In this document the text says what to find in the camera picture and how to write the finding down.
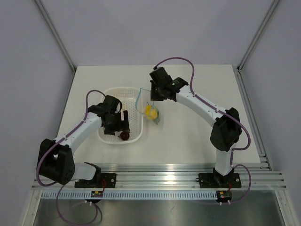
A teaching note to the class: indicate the right aluminium frame post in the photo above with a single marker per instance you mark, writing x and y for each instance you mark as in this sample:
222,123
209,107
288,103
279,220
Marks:
259,33

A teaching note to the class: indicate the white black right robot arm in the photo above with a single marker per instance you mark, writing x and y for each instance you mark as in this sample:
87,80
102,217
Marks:
225,129

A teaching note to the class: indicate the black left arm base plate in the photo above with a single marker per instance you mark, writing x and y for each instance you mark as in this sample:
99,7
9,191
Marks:
110,180

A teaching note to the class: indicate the clear teal-zipper zip bag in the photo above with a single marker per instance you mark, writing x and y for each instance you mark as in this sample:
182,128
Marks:
143,99

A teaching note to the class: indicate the dark red toy fruit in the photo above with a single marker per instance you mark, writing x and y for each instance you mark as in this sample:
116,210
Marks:
124,135

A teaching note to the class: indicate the aluminium mounting rail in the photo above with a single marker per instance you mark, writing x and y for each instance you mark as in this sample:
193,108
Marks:
182,176

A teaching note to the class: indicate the small circuit board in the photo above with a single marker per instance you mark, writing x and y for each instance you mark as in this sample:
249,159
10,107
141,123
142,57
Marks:
224,197
96,194

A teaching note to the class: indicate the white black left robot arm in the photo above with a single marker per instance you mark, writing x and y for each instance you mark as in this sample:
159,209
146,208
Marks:
56,161

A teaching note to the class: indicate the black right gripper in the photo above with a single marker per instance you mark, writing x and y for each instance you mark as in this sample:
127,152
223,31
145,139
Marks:
154,97

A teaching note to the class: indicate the white perforated plastic basket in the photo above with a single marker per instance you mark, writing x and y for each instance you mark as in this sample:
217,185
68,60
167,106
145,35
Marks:
128,97

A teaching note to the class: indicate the yellow toy pear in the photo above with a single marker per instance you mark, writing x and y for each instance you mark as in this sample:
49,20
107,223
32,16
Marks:
148,110

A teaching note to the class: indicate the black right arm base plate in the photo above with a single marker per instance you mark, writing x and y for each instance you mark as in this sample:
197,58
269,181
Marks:
210,180

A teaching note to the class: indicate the left small circuit board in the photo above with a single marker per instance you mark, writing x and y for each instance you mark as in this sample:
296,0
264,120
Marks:
96,194

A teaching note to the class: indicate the right small circuit board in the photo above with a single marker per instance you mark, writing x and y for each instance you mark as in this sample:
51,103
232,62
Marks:
224,197

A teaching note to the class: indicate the aluminium frame post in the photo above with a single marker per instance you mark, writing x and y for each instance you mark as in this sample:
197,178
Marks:
51,26
259,33

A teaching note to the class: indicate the left aluminium frame post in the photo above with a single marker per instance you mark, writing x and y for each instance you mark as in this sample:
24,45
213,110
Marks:
51,26

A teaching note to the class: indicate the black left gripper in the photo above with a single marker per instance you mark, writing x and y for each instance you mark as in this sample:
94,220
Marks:
123,125

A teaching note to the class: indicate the white slotted cable duct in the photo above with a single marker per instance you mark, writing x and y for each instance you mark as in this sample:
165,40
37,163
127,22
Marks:
132,195

